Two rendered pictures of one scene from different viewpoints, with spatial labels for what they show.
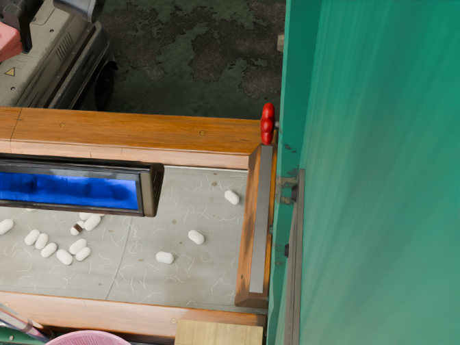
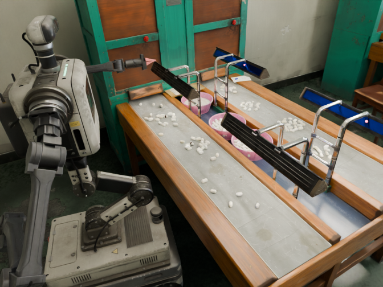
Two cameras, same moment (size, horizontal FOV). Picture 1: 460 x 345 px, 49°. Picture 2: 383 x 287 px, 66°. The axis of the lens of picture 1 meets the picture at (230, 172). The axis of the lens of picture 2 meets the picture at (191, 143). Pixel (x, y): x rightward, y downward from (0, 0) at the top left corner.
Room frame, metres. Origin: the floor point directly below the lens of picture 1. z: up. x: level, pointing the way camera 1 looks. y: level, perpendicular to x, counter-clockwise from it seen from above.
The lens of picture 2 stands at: (1.49, 1.98, 1.85)
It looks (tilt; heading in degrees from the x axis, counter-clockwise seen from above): 35 degrees down; 232
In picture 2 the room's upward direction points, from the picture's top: 3 degrees counter-clockwise
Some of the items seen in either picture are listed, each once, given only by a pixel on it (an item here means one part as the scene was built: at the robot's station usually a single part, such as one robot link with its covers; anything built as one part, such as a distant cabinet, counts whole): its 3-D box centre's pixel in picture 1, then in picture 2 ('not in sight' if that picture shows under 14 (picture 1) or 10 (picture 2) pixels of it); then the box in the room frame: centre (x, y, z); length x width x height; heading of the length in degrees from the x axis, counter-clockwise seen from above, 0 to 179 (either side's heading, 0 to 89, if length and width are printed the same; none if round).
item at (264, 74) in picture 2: not in sight; (238, 61); (-0.16, 0.51, 1.08); 0.62 x 0.08 x 0.07; 79
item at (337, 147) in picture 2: not in sight; (332, 146); (0.11, 1.45, 0.90); 0.20 x 0.19 x 0.45; 79
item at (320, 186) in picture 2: not in sight; (265, 146); (0.58, 1.35, 1.08); 0.62 x 0.08 x 0.07; 79
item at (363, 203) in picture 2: not in sight; (259, 132); (0.04, 0.92, 0.71); 1.81 x 0.05 x 0.11; 79
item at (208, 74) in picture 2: not in sight; (214, 73); (-0.31, 0.09, 0.83); 0.30 x 0.06 x 0.07; 169
